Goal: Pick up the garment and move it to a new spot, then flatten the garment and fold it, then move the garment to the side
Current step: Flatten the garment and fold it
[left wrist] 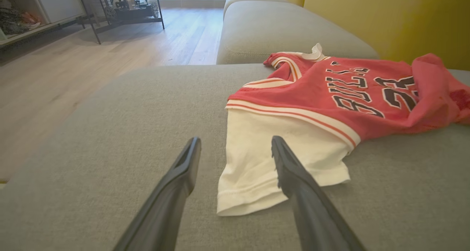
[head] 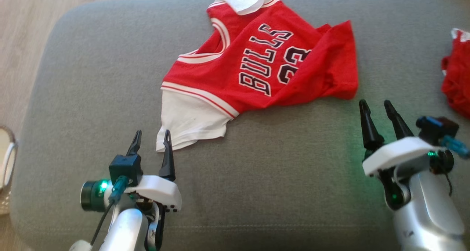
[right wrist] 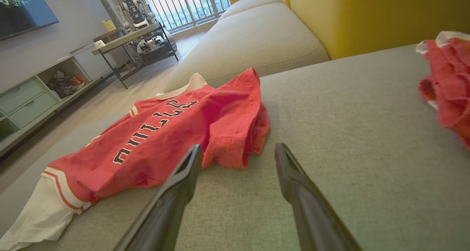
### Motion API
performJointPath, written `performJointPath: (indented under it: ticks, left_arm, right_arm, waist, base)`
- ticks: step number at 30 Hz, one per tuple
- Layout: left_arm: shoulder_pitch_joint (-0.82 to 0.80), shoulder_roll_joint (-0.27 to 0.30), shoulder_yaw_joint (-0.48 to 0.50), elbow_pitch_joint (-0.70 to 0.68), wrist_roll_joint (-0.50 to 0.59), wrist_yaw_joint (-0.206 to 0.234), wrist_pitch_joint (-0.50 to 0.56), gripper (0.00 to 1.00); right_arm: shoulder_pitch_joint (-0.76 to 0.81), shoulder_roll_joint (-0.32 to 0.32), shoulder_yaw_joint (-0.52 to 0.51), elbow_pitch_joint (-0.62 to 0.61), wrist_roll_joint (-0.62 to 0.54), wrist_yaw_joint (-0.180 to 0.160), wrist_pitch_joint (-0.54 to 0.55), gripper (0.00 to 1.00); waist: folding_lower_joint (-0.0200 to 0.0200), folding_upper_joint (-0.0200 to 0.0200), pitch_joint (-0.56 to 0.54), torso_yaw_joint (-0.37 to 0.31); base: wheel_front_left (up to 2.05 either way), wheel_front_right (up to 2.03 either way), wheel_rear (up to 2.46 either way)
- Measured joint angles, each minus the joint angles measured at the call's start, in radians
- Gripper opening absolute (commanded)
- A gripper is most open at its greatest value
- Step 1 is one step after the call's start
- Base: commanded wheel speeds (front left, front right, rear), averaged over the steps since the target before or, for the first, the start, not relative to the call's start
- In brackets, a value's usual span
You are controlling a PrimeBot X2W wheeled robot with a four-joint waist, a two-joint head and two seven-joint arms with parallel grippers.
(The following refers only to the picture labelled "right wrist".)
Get robot on wheeled cart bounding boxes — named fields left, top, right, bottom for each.
left=116, top=0, right=177, bottom=66

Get large grey sofa seat cushion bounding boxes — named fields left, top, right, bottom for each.
left=0, top=43, right=470, bottom=251

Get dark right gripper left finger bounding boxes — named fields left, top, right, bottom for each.
left=114, top=144, right=203, bottom=251

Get clutter pile in cabinet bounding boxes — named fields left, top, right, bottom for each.
left=47, top=70, right=87, bottom=98

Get red jersey with white trim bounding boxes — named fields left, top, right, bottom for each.
left=0, top=67, right=270, bottom=251

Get flat screen television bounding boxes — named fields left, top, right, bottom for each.
left=0, top=0, right=59, bottom=41

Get red mesh shorts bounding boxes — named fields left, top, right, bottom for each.
left=416, top=31, right=470, bottom=152

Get yellow sofa backrest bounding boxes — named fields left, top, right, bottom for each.
left=288, top=0, right=470, bottom=60

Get balcony railing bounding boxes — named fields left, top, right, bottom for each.
left=146, top=0, right=231, bottom=33

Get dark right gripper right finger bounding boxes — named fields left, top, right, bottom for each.
left=275, top=143, right=362, bottom=251

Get white and green TV cabinet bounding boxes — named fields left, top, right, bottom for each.
left=0, top=27, right=127, bottom=157

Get grey table with black legs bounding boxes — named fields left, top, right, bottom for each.
left=92, top=21, right=179, bottom=90

